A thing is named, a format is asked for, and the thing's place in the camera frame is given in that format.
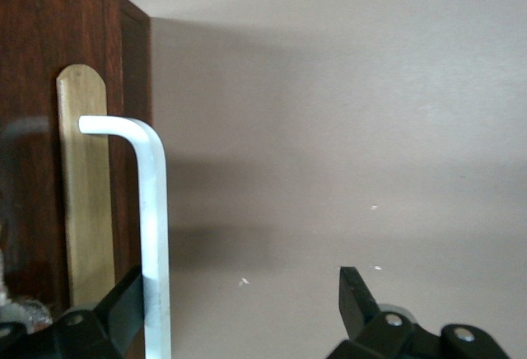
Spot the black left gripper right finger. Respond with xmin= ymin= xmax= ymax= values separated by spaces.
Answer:
xmin=327 ymin=267 xmax=511 ymax=359

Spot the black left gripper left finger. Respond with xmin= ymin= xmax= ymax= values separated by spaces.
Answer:
xmin=0 ymin=265 xmax=146 ymax=359

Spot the brass handle backplate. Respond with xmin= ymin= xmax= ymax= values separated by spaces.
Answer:
xmin=56 ymin=64 xmax=116 ymax=306

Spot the brown table cloth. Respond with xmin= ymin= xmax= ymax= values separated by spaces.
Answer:
xmin=119 ymin=0 xmax=527 ymax=359

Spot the dark red wooden cabinet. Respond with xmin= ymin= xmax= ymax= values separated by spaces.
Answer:
xmin=118 ymin=0 xmax=152 ymax=359

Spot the white metal drawer handle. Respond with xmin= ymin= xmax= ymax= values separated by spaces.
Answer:
xmin=77 ymin=114 xmax=172 ymax=359

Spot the wooden drawer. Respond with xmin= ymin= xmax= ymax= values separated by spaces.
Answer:
xmin=0 ymin=0 xmax=124 ymax=359

